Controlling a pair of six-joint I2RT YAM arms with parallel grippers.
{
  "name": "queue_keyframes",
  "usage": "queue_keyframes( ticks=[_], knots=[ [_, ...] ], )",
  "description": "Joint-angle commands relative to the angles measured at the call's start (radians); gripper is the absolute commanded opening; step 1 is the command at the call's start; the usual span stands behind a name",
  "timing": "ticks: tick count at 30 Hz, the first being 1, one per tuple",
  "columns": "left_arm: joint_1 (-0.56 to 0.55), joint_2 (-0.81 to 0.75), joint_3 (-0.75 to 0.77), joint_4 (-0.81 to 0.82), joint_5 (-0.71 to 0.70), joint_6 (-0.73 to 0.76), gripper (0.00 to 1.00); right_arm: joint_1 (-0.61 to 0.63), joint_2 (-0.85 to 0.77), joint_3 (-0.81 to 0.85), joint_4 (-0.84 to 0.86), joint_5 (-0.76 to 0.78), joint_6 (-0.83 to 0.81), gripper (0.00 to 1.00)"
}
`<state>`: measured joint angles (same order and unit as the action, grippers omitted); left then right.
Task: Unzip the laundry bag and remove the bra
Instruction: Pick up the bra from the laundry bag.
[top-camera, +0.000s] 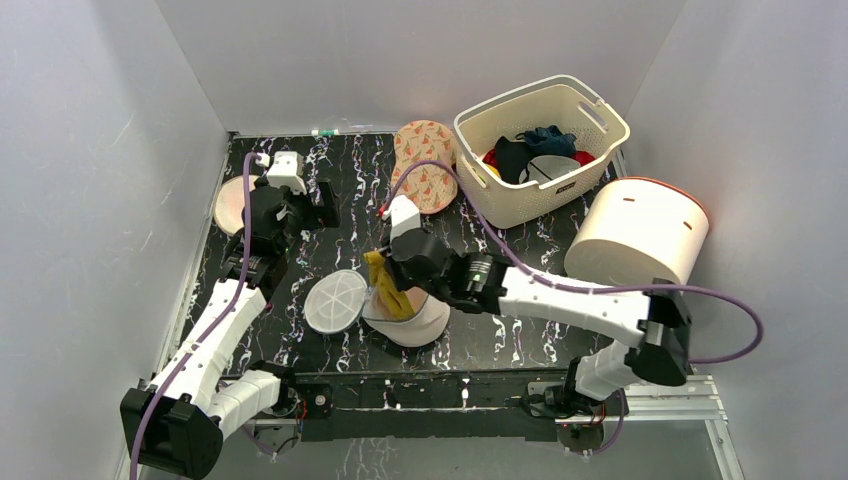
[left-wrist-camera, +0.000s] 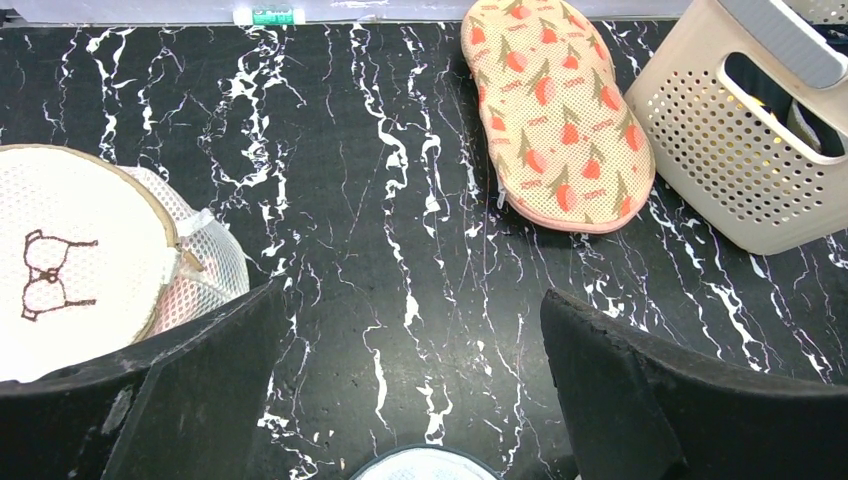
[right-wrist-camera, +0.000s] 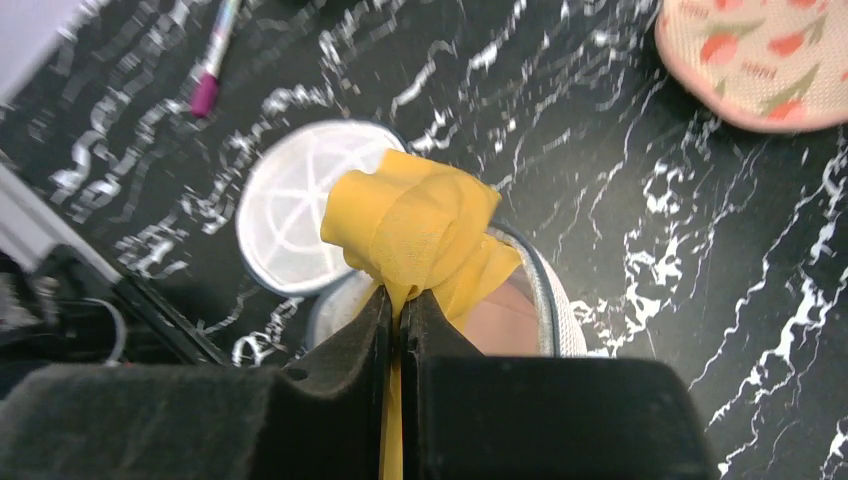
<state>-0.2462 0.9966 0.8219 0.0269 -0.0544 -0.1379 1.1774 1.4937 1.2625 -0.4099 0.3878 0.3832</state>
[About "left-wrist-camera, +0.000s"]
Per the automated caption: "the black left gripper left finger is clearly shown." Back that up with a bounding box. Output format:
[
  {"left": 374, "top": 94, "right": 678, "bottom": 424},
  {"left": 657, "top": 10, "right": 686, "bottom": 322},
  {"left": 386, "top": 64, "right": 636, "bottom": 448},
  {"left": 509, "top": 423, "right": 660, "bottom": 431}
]
[{"left": 1, "top": 280, "right": 285, "bottom": 479}]

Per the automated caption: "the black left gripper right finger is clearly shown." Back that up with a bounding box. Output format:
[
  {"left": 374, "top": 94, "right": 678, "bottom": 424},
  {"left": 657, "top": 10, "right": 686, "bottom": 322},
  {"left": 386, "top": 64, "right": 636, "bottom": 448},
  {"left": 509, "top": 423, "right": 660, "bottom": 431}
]
[{"left": 540, "top": 289, "right": 847, "bottom": 479}]

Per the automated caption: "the cream perforated laundry basket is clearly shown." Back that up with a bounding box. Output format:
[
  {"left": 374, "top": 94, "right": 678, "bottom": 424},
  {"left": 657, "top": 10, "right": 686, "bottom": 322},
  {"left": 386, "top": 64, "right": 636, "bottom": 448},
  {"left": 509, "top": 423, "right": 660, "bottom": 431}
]
[{"left": 626, "top": 1, "right": 847, "bottom": 255}]

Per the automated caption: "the floral padded laundry bag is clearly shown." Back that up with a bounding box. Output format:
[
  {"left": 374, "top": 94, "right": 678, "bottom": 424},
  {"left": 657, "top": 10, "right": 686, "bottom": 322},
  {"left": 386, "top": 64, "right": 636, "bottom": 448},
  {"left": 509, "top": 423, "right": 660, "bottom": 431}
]
[{"left": 461, "top": 0, "right": 656, "bottom": 234}]

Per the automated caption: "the clothes pile in basket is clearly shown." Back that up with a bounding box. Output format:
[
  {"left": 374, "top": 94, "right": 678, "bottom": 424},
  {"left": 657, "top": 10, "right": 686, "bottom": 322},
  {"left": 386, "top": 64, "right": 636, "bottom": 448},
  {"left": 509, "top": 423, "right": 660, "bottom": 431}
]
[{"left": 724, "top": 53, "right": 847, "bottom": 158}]

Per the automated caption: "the green white marker pen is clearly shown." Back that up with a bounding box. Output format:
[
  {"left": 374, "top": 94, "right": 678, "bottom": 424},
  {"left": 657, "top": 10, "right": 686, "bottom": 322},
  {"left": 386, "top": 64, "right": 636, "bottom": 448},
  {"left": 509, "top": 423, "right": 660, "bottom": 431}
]
[{"left": 232, "top": 7, "right": 306, "bottom": 26}]

